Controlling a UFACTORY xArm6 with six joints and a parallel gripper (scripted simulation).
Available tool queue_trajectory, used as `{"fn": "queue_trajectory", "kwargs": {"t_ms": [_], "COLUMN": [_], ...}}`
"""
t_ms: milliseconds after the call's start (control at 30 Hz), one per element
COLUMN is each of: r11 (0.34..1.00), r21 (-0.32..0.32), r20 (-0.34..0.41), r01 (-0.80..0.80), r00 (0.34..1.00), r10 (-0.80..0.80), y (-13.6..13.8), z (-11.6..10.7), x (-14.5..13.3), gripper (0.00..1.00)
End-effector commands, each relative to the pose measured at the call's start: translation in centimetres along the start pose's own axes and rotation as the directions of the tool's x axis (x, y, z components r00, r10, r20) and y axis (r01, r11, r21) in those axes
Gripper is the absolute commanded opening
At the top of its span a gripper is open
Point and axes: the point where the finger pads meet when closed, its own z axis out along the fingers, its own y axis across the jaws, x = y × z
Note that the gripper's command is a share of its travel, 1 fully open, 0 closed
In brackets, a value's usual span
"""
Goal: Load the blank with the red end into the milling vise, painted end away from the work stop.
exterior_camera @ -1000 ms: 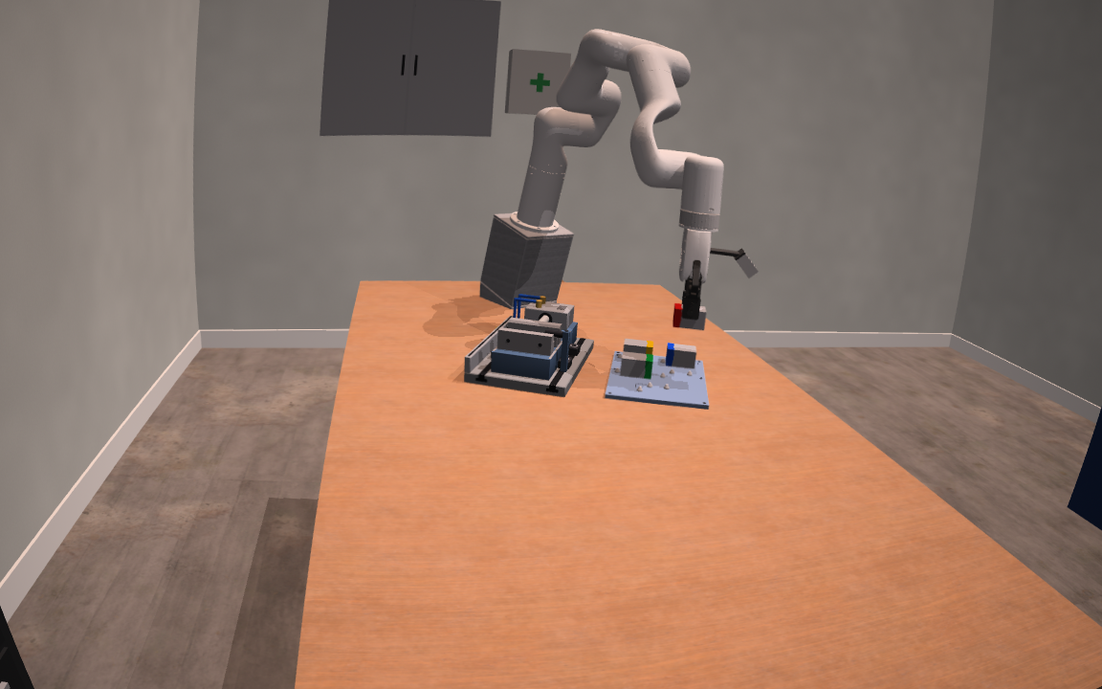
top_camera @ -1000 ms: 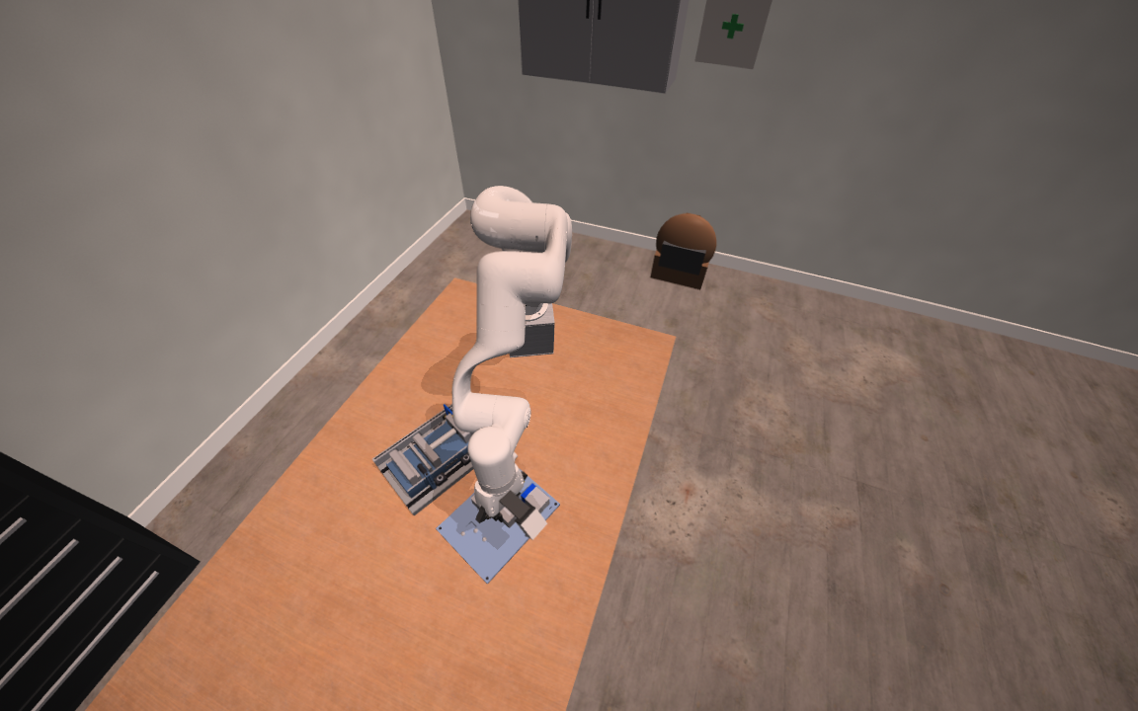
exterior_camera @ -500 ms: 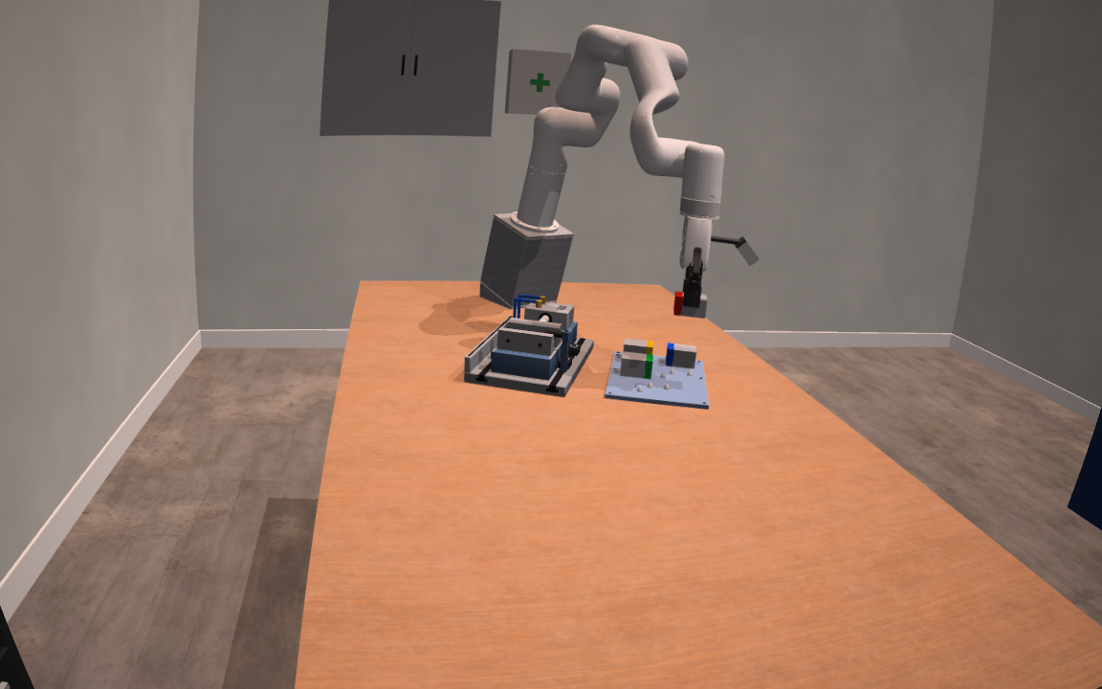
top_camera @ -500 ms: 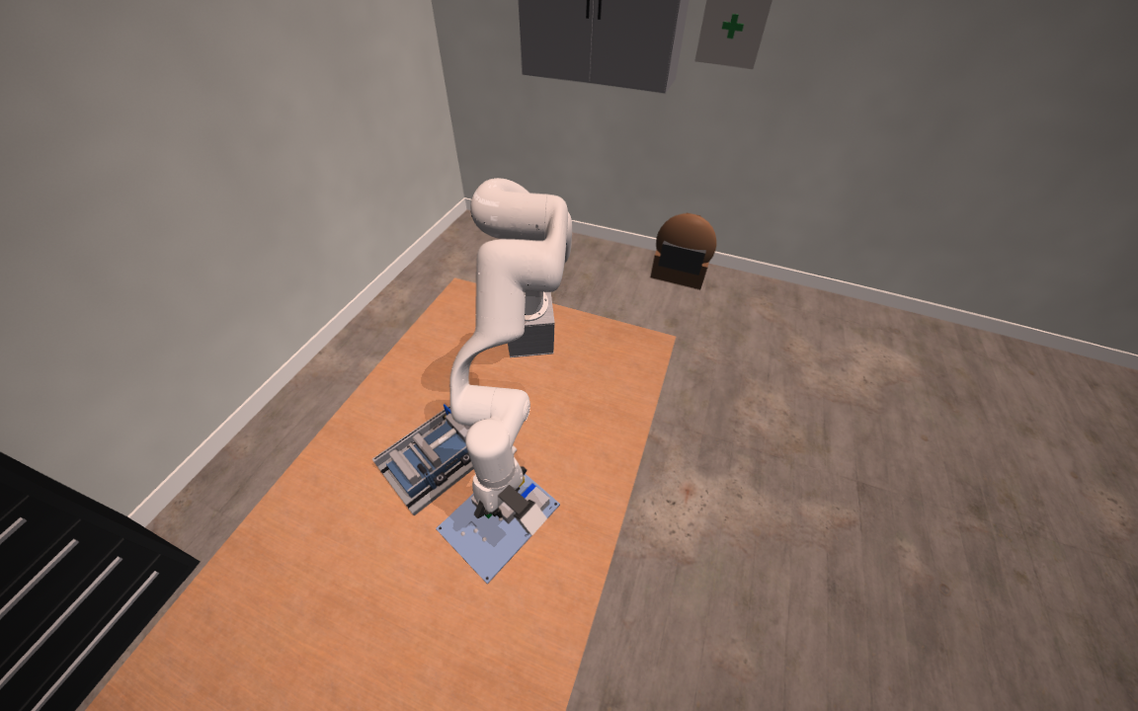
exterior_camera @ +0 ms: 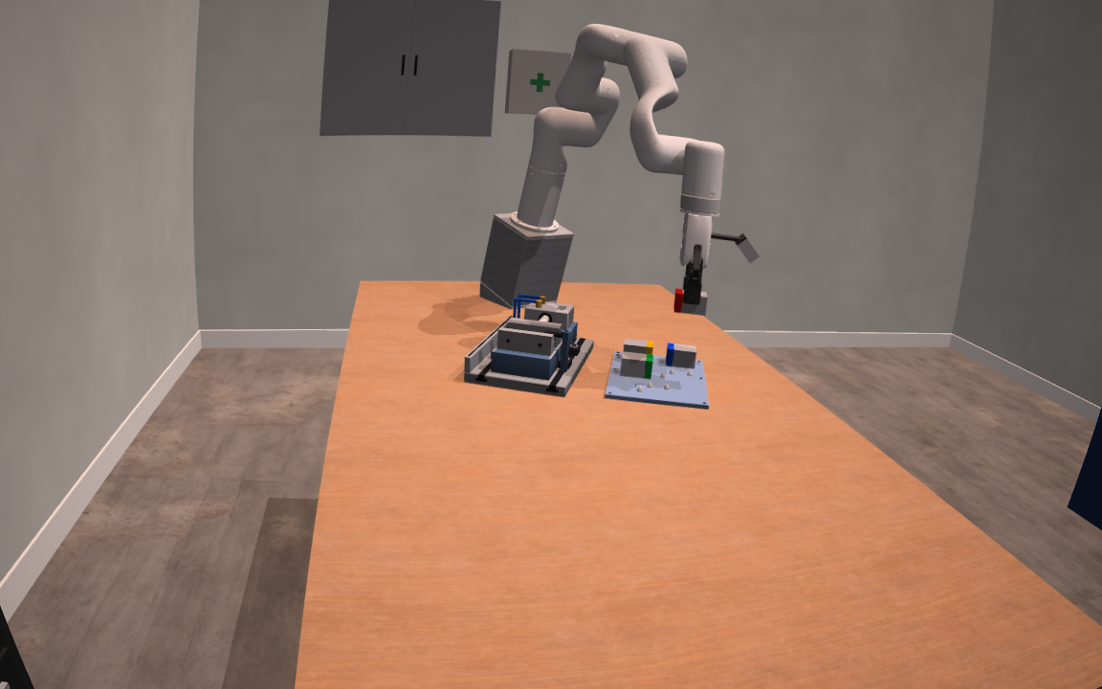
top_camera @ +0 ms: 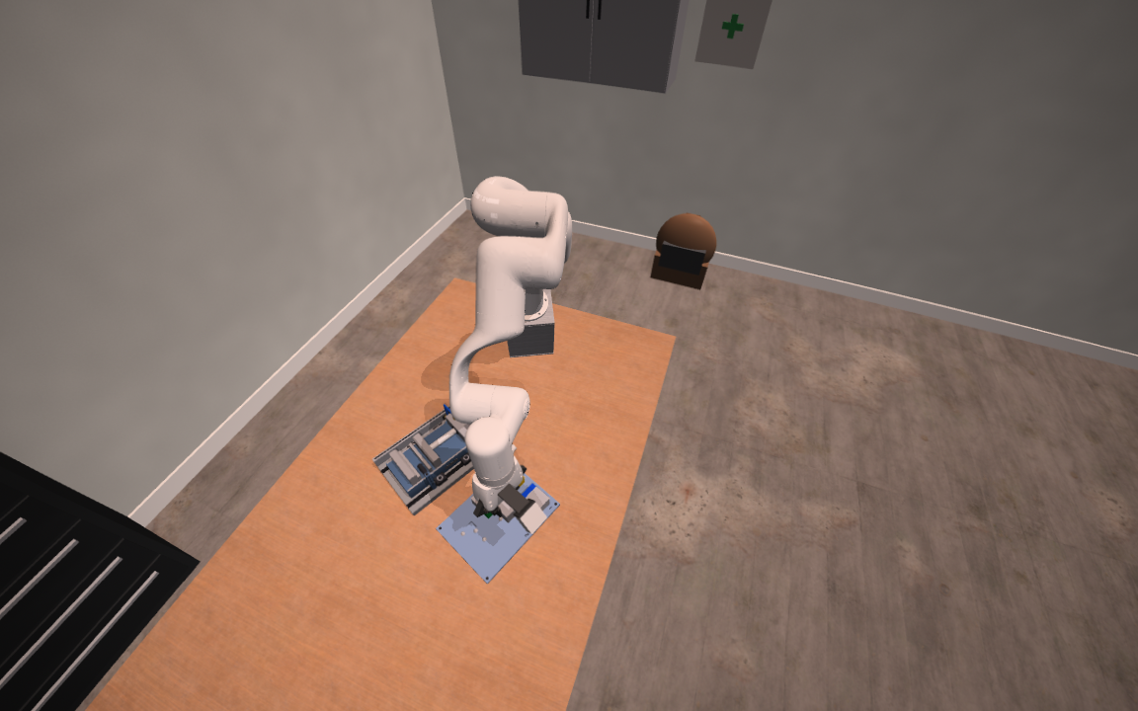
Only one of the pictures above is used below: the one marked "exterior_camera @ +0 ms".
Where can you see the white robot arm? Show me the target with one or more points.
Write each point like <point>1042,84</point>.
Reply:
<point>648,59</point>

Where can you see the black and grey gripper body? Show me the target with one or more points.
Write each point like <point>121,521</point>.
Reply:
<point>697,229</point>

